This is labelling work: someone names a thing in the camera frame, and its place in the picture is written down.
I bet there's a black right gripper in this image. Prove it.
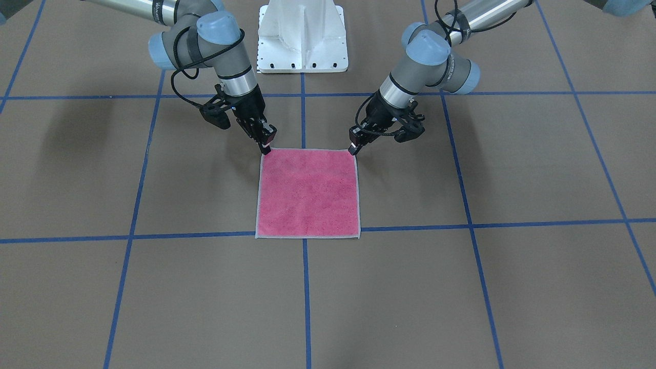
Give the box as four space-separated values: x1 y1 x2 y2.
233 85 277 155

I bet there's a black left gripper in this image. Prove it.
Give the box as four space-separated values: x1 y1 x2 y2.
347 92 411 156

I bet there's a pink towel with grey edging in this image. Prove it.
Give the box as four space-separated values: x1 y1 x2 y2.
255 149 361 239

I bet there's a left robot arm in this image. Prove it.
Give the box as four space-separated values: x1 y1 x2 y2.
347 1 532 156

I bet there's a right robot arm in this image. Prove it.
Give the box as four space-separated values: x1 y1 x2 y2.
97 1 277 155

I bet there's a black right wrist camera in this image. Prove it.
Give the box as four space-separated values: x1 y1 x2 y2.
199 84 241 129

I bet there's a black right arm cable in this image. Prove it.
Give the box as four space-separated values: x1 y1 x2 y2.
170 20 247 109

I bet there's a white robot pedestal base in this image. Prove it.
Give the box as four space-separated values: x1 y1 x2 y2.
256 1 349 73

